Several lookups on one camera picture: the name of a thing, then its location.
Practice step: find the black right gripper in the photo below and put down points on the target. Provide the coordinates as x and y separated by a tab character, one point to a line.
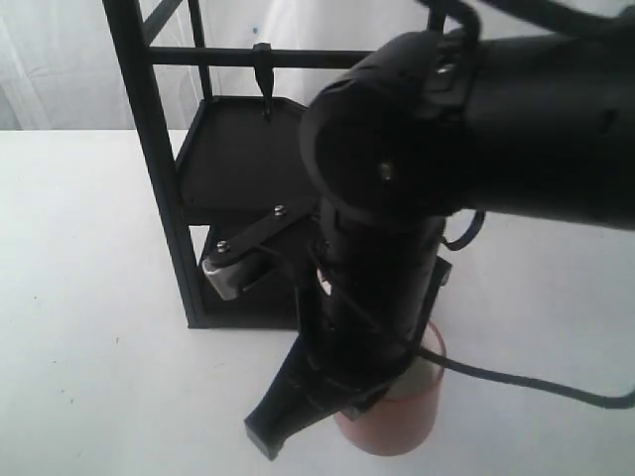
364	312

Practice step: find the pink ceramic mug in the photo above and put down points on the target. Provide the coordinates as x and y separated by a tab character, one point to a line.
403	418

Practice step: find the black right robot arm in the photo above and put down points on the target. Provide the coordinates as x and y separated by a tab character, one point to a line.
419	130

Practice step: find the black metal shelf rack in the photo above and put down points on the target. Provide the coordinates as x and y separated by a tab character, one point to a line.
235	168

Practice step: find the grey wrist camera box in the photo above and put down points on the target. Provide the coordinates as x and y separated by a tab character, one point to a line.
230	281

